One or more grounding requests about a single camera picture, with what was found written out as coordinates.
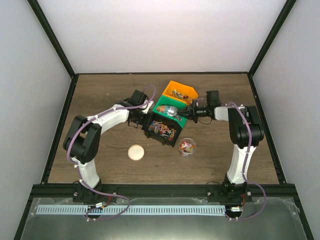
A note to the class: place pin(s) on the clear plastic jar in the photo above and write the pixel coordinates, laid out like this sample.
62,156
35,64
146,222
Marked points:
187,147

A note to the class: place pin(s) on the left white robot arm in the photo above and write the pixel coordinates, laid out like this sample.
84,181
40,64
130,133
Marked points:
83,137

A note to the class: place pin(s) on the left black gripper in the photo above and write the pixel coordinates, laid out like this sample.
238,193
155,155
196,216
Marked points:
147,121

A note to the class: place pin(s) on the cream jar lid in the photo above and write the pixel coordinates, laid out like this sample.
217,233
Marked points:
136,152

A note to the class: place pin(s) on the orange candy bin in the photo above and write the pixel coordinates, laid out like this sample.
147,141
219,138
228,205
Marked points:
180,92

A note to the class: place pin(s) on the black front frame beam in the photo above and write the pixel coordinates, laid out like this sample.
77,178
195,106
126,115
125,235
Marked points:
69,190

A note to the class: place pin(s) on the metal scoop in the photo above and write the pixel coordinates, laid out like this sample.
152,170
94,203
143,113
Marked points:
170,111

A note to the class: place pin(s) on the green candy bin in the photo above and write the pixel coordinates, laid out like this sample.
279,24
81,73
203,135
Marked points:
164,101

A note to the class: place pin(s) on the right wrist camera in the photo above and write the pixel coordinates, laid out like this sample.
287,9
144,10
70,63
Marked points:
195,102

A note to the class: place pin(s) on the light blue slotted rail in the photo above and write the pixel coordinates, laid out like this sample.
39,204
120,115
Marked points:
134,210

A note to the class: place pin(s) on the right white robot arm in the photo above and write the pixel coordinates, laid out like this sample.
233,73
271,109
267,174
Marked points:
245,132

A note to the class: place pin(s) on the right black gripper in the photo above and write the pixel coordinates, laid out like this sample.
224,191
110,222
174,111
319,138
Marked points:
191,112

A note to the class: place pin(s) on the black candy bin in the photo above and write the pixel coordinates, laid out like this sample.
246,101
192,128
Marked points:
162,129

